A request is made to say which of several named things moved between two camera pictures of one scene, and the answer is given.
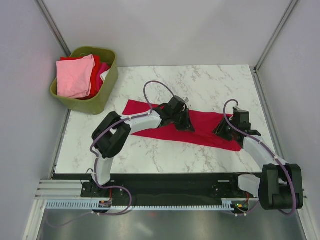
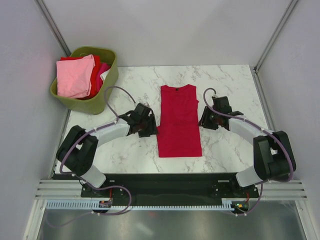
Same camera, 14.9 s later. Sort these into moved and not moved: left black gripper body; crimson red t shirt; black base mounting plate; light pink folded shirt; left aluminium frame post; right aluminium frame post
Moved: left black gripper body; crimson red t shirt
Not moved: light pink folded shirt; left aluminium frame post; black base mounting plate; right aluminium frame post
